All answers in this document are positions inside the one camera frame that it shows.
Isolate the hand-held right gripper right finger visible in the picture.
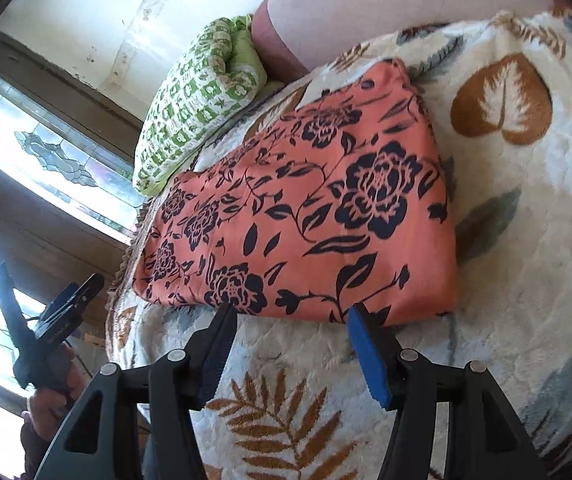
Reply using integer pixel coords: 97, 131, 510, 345
347, 301, 549, 480

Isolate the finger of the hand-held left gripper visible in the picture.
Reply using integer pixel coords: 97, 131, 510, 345
0, 262, 35, 389
35, 274, 105, 344

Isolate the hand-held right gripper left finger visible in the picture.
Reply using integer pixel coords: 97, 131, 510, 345
33, 302, 239, 480

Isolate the orange floral blouse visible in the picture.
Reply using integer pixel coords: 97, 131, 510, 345
132, 57, 459, 325

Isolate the person's left forearm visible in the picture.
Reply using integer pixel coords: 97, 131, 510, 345
18, 422, 62, 480

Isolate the person's left hand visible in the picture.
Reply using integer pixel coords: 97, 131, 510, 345
21, 347, 88, 439

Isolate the stained glass window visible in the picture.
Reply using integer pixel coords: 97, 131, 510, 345
0, 72, 147, 237

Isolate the leaf print blanket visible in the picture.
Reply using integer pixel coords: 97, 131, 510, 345
103, 7, 572, 480

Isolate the green checked pillow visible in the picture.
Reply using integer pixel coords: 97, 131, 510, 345
132, 16, 268, 197

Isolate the pink bolster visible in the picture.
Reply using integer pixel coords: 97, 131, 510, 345
251, 0, 561, 81

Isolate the wooden window frame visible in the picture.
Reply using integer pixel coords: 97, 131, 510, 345
0, 27, 157, 411

